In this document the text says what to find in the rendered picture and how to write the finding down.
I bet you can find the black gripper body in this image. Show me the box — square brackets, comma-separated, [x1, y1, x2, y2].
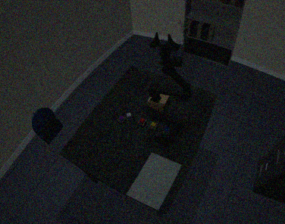
[149, 42, 180, 58]

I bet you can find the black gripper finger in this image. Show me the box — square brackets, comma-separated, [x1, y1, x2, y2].
[151, 33, 160, 44]
[168, 34, 177, 47]

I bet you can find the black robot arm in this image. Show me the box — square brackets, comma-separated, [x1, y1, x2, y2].
[148, 56, 191, 103]

